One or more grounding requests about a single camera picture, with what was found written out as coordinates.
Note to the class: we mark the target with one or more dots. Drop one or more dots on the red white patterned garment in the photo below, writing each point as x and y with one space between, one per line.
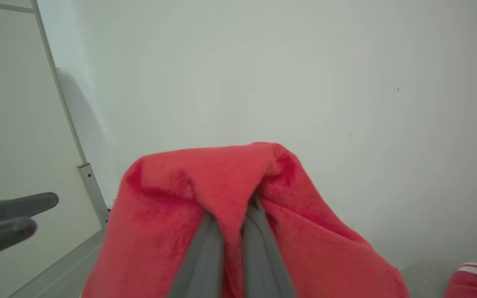
476 281

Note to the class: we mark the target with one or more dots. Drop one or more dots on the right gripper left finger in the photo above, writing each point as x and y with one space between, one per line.
201 265

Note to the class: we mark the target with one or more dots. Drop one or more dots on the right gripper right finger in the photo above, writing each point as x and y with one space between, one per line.
265 260

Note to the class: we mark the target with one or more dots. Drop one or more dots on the red fleece garment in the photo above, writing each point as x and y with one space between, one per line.
172 207

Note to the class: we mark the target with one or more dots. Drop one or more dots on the white partition panel metal frame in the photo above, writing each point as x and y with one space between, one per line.
19 124

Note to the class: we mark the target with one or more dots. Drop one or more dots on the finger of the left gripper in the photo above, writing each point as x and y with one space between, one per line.
15 206
2 238

